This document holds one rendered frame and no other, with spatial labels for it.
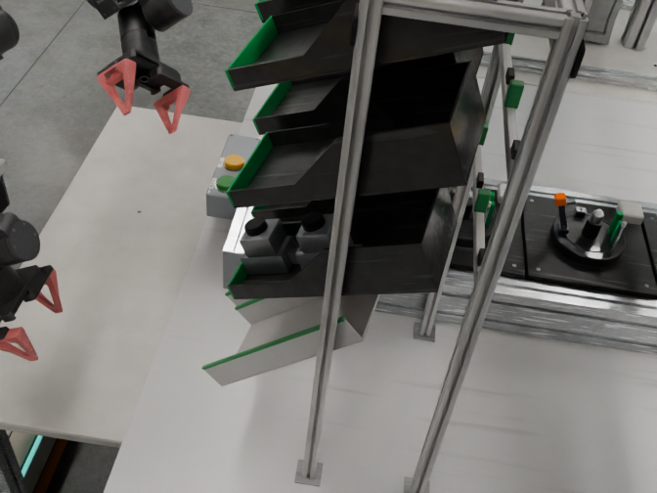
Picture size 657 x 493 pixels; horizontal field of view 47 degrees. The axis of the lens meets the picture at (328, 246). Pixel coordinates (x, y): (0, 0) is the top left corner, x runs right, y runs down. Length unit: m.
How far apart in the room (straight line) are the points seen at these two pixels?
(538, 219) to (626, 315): 0.26
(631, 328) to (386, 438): 0.51
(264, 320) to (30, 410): 0.41
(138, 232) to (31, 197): 1.51
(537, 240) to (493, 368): 0.27
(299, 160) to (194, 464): 0.54
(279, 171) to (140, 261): 0.66
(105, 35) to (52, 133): 0.83
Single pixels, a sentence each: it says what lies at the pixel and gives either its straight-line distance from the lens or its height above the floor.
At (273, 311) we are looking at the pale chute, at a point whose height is 1.04.
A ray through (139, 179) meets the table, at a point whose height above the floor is 0.86.
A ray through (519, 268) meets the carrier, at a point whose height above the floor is 0.97.
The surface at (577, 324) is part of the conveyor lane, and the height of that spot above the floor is 0.91.
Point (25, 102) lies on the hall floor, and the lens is 3.60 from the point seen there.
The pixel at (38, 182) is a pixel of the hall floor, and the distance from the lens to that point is 3.14.
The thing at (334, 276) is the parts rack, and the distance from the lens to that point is 0.88.
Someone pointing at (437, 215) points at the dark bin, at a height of 1.36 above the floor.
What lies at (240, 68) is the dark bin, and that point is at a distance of 0.79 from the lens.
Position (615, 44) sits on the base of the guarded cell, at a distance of 2.55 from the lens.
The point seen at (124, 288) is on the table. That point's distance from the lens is 1.49.
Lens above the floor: 1.94
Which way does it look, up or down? 44 degrees down
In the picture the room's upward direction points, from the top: 7 degrees clockwise
